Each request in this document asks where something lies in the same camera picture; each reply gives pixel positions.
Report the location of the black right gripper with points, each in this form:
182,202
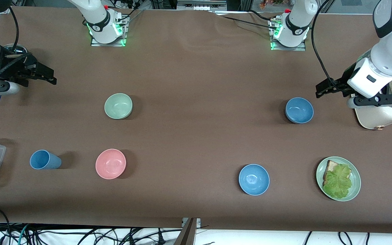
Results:
9,68

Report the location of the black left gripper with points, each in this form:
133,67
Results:
341,84

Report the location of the dark blue bowl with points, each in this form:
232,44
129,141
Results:
299,110

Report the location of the green bowl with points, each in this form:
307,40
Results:
118,106

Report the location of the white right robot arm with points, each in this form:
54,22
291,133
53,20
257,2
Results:
98,20

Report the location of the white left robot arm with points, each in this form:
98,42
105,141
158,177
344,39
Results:
386,51

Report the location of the pink bowl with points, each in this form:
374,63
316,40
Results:
110,163

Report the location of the light blue bowl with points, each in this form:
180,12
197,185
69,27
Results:
254,179

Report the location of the cream toaster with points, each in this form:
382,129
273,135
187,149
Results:
379,115

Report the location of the bread slice under lettuce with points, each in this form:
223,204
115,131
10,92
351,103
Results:
330,167

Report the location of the blue cup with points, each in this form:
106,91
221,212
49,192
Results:
44,160

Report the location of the green lettuce leaf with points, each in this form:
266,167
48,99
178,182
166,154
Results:
339,182

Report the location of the green plate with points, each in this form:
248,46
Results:
356,183

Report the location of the brown table cover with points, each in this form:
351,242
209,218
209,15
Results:
182,68

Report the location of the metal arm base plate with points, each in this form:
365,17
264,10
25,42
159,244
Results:
301,47
121,40

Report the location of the silver metal rail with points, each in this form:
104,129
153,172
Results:
201,4

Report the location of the metal table bracket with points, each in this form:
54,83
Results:
197,222

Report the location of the dark wedge post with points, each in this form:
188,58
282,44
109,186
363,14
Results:
185,236

